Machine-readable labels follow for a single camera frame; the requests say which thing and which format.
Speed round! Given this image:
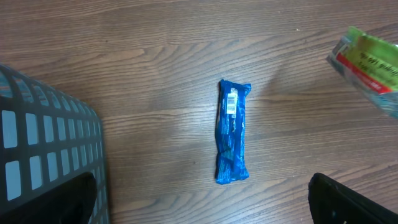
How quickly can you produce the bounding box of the grey plastic shopping basket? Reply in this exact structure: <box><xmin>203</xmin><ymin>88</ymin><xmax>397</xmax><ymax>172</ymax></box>
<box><xmin>1</xmin><ymin>65</ymin><xmax>109</xmax><ymax>223</ymax></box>

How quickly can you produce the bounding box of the green Haribo gummy bag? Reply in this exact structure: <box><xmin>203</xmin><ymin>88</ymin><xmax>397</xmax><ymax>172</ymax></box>
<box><xmin>326</xmin><ymin>27</ymin><xmax>397</xmax><ymax>118</ymax></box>

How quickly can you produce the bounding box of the blue snack bar wrapper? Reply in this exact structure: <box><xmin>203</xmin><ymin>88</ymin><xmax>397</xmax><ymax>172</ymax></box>
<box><xmin>215</xmin><ymin>80</ymin><xmax>251</xmax><ymax>184</ymax></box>

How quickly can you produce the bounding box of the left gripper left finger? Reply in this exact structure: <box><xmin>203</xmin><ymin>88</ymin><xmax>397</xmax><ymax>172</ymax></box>
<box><xmin>1</xmin><ymin>172</ymin><xmax>97</xmax><ymax>224</ymax></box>

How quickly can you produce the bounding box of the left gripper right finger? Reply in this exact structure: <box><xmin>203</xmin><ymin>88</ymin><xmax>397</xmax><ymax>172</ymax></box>
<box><xmin>308</xmin><ymin>173</ymin><xmax>397</xmax><ymax>224</ymax></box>

